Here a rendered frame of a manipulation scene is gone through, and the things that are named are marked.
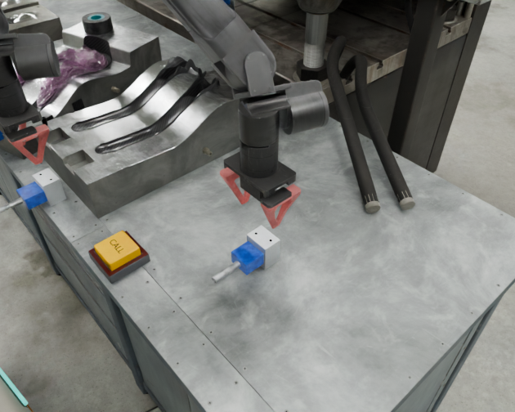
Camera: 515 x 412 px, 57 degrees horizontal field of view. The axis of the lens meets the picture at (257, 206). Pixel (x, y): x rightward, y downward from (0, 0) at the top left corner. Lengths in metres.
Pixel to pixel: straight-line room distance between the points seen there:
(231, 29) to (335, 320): 0.47
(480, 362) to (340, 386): 1.12
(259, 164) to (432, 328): 0.39
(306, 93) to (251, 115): 0.09
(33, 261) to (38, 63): 1.34
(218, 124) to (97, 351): 1.00
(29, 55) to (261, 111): 0.42
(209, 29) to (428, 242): 0.57
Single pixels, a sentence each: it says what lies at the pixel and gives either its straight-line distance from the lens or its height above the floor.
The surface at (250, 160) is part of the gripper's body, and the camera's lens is 0.69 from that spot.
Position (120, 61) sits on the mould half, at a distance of 1.40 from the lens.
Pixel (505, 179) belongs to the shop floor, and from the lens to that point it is 2.59.
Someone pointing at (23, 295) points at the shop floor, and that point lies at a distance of 2.03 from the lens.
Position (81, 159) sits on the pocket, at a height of 0.87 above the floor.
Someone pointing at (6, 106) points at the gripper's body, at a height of 1.04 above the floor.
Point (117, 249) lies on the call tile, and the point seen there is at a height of 0.84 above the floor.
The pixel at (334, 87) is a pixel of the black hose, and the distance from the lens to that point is 1.18.
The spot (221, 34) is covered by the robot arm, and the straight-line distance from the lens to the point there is 0.64.
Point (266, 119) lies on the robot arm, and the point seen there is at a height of 1.12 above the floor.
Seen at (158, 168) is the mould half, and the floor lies 0.85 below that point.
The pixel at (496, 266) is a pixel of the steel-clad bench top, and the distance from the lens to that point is 0.97.
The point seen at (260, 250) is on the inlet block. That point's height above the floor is 0.84.
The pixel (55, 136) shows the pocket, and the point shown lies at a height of 0.87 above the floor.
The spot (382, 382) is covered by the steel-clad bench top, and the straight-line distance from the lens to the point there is 0.77.
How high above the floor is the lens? 1.47
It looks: 43 degrees down
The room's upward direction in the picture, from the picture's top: straight up
